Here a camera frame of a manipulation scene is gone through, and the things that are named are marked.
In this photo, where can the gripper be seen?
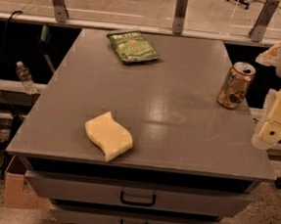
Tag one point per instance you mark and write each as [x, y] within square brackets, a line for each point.
[270, 130]

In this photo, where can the green jalapeno chip bag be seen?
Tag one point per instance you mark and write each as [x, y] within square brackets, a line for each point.
[132, 46]

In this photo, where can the gold soda can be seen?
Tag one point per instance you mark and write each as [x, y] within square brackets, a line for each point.
[236, 85]

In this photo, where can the grey drawer cabinet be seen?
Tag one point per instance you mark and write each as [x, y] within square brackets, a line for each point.
[181, 135]

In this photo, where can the yellow wavy sponge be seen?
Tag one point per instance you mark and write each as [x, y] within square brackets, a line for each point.
[107, 134]

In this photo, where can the lower grey drawer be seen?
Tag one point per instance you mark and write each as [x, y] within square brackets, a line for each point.
[77, 215]

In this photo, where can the grey drawer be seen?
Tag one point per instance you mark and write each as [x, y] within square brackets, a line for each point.
[77, 215]
[66, 187]

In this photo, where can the upper grey drawer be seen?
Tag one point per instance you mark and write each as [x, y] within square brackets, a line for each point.
[66, 187]

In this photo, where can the clear plastic water bottle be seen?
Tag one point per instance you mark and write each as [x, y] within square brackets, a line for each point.
[25, 78]

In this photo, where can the cardboard box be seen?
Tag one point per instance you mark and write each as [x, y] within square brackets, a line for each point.
[18, 193]

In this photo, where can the right metal rail bracket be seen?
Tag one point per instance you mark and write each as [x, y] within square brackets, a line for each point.
[267, 12]

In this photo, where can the metal rail bracket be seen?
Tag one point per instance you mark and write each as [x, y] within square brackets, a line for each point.
[267, 12]
[179, 16]
[60, 10]

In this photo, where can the middle metal rail bracket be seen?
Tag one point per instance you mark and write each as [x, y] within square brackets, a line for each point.
[179, 16]

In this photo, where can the left metal rail bracket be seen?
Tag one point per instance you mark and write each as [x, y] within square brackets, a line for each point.
[60, 10]

